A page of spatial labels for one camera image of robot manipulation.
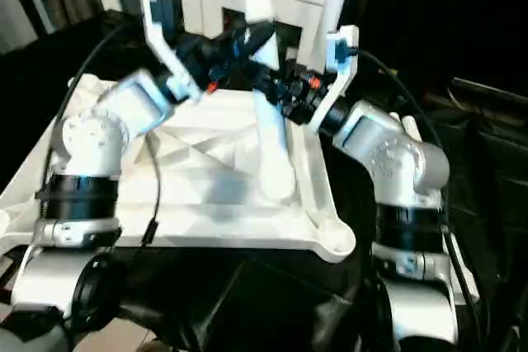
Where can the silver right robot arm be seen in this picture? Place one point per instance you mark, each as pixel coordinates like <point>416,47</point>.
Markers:
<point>396,162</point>

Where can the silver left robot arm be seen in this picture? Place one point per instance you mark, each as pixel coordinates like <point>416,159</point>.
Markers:
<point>99,133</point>

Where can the black work mat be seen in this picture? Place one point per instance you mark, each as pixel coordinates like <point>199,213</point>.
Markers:
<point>272,311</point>

